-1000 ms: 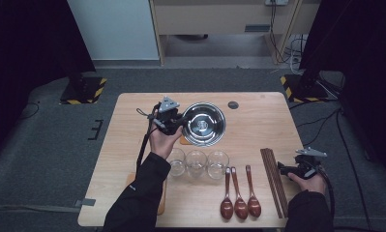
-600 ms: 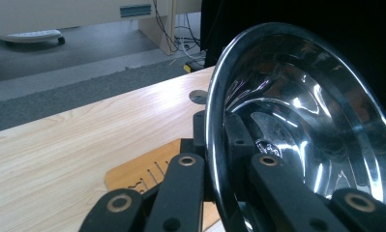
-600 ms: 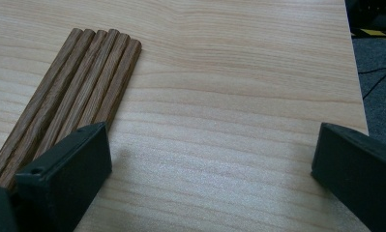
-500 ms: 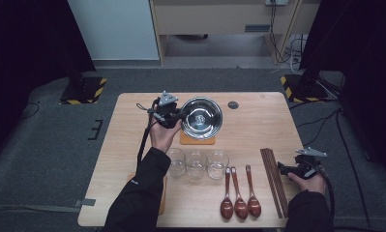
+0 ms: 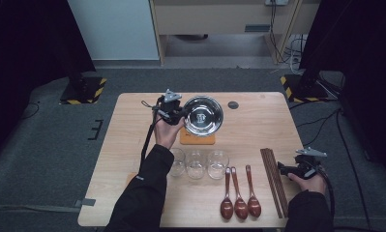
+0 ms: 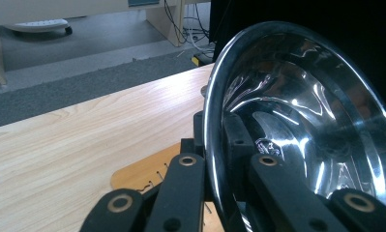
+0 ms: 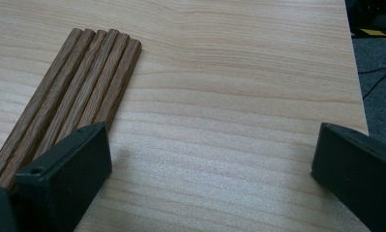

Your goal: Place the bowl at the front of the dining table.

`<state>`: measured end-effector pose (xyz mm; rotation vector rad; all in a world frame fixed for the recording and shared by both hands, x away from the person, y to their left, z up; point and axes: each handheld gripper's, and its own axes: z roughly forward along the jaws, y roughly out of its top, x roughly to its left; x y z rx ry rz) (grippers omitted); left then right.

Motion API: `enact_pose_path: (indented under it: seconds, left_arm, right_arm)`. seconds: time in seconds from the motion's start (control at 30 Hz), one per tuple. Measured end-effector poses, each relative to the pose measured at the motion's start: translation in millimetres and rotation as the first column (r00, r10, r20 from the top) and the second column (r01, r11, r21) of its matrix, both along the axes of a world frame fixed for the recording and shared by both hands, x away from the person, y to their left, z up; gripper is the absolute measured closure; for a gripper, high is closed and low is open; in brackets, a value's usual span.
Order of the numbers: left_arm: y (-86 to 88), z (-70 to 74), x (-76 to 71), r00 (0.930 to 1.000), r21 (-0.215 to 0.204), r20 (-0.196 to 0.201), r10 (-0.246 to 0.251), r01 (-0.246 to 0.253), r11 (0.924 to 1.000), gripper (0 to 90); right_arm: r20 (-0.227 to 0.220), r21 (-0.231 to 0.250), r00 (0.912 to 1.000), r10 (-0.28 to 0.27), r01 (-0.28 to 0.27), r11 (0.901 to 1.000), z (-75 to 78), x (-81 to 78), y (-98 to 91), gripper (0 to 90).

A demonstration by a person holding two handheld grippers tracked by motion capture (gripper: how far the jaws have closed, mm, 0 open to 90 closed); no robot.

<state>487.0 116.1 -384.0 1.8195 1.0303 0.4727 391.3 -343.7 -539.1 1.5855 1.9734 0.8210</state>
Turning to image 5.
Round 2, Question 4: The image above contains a white cabinet panel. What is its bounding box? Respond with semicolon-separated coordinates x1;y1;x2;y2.
67;0;160;61

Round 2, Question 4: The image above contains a black curtain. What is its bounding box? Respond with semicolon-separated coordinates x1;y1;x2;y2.
298;0;386;183
0;0;97;163

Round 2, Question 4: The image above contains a dark red wooden spoon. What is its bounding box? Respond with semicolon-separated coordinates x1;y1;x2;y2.
220;166;234;221
230;165;250;220
245;164;262;218

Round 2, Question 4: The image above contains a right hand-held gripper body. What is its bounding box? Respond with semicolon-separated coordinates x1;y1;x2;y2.
292;147;328;181

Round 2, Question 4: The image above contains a tangle of cables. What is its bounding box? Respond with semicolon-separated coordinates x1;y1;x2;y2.
285;34;310;75

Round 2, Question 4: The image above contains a bundle of brown chopsticks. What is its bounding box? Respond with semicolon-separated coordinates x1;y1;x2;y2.
259;147;291;219

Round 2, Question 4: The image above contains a shiny steel bowl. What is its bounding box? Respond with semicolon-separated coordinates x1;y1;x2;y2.
183;95;224;137

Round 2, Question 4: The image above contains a thick black floor cable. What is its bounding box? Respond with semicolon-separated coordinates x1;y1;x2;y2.
335;107;373;232

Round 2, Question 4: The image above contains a hand-held gripper cable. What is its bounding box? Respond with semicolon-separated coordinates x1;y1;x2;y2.
140;100;165;163
315;165;337;223

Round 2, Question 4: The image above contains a left hand-held gripper cable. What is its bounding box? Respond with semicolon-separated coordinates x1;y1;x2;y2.
140;100;165;163

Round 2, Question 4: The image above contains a grey tape piece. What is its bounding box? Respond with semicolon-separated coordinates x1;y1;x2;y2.
74;197;97;208

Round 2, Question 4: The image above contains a right hand-held gripper cable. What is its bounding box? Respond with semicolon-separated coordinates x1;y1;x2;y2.
315;165;337;223

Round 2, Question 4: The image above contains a striped black stand base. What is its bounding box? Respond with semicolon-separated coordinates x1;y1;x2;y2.
280;72;331;104
59;72;108;105

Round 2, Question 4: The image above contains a beige wooden desk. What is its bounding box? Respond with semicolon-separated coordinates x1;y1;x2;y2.
149;0;322;66

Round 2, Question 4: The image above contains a clear drinking glass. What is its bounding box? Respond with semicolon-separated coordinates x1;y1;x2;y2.
207;149;230;181
169;147;187;178
185;149;209;180

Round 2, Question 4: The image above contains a thin black floor cable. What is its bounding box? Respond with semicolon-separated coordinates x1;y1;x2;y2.
17;101;41;121
296;109;341;129

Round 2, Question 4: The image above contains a hanging black cable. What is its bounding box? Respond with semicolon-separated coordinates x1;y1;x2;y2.
269;3;290;65

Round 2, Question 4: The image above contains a person's left hand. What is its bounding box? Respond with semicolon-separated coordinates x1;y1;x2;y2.
153;115;186;150

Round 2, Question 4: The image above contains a black floor tape mark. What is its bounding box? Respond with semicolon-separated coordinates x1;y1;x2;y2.
87;119;104;141

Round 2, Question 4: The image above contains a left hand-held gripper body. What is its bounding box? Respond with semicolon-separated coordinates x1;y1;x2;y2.
152;88;187;127

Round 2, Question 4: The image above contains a person's right hand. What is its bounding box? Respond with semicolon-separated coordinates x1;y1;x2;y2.
286;167;328;196

